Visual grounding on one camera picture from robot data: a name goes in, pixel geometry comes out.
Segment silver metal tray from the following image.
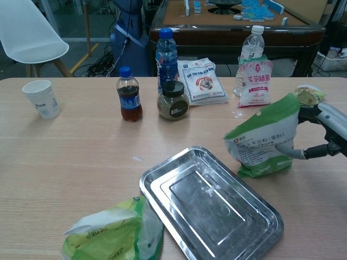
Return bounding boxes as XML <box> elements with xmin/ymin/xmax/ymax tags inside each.
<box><xmin>139</xmin><ymin>146</ymin><xmax>285</xmax><ymax>260</ymax></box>

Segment white blue seasoning packet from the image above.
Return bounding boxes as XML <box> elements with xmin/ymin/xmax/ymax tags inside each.
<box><xmin>177</xmin><ymin>57</ymin><xmax>229</xmax><ymax>106</ymax></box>

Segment pink white seasoning packet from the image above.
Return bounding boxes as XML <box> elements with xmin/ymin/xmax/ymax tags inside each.
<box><xmin>236</xmin><ymin>55</ymin><xmax>273</xmax><ymax>108</ymax></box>

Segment black cables on floor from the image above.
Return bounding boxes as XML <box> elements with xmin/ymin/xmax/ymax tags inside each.
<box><xmin>72</xmin><ymin>43</ymin><xmax>123</xmax><ymax>78</ymax></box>

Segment white storage box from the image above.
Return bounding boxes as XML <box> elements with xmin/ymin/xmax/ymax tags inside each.
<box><xmin>316</xmin><ymin>45</ymin><xmax>347</xmax><ymax>71</ymax></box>

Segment black round table hub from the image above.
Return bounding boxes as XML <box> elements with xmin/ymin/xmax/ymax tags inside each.
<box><xmin>207</xmin><ymin>0</ymin><xmax>242</xmax><ymax>15</ymax></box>

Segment brown mahjong table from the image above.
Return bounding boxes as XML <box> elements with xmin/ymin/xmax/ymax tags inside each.
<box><xmin>148</xmin><ymin>0</ymin><xmax>326</xmax><ymax>78</ymax></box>

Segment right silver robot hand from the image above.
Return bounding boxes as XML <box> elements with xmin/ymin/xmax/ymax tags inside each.
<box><xmin>276</xmin><ymin>101</ymin><xmax>347</xmax><ymax>161</ymax></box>

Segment glass spice jar black lid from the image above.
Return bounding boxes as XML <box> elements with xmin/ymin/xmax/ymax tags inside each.
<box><xmin>157</xmin><ymin>80</ymin><xmax>190</xmax><ymax>121</ymax></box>

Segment tall blue drink bottle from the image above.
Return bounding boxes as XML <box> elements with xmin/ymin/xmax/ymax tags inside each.
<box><xmin>155</xmin><ymin>28</ymin><xmax>179</xmax><ymax>95</ymax></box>

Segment clear water bottle white cap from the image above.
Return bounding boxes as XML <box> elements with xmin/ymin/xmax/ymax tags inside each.
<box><xmin>233</xmin><ymin>25</ymin><xmax>266</xmax><ymax>98</ymax></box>

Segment green and white starch bag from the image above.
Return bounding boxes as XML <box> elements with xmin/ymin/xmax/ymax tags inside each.
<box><xmin>223</xmin><ymin>92</ymin><xmax>301</xmax><ymax>179</ymax></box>

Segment pile of blue mahjong tiles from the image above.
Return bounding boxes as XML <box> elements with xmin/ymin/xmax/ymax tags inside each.
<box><xmin>233</xmin><ymin>0</ymin><xmax>285</xmax><ymax>22</ymax></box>

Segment small cola bottle blue cap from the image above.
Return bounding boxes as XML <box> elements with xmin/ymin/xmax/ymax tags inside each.
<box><xmin>116</xmin><ymin>66</ymin><xmax>143</xmax><ymax>122</ymax></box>

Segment blue machine base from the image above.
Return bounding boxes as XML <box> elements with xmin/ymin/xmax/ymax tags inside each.
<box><xmin>110</xmin><ymin>0</ymin><xmax>151</xmax><ymax>77</ymax></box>

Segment green tissue pack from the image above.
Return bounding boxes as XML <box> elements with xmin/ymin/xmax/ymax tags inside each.
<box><xmin>61</xmin><ymin>196</ymin><xmax>164</xmax><ymax>260</ymax></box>

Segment white plastic chair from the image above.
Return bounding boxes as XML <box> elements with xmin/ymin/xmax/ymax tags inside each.
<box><xmin>0</xmin><ymin>0</ymin><xmax>74</xmax><ymax>79</ymax></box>

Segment stack of white paper cups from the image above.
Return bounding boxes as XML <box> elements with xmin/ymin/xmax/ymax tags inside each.
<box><xmin>22</xmin><ymin>80</ymin><xmax>61</xmax><ymax>120</ymax></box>

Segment crumpled green snack packet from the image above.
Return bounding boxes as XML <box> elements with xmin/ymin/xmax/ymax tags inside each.
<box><xmin>294</xmin><ymin>84</ymin><xmax>326</xmax><ymax>105</ymax></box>

